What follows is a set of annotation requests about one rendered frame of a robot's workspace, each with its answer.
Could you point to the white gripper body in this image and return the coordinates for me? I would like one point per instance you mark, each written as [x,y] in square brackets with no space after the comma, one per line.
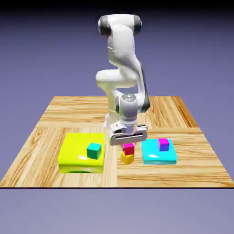
[128,138]

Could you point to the small red cube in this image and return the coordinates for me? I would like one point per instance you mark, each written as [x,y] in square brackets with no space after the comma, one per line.
[129,149]

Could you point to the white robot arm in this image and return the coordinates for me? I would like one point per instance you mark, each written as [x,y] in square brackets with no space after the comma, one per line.
[120,54]

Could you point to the small yellow cube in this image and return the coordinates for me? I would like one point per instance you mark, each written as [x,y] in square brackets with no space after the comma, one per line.
[127,158]

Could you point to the small magenta cube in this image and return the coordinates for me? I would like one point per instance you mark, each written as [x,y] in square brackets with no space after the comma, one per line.
[163,144]

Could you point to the small teal cube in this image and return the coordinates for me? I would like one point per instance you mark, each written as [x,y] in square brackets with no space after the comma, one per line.
[94,150]

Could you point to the large cyan box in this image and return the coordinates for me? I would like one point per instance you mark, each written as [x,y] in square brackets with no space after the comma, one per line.
[159,155]

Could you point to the large yellow box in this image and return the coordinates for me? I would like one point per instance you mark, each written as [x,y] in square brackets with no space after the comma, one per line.
[82,153]

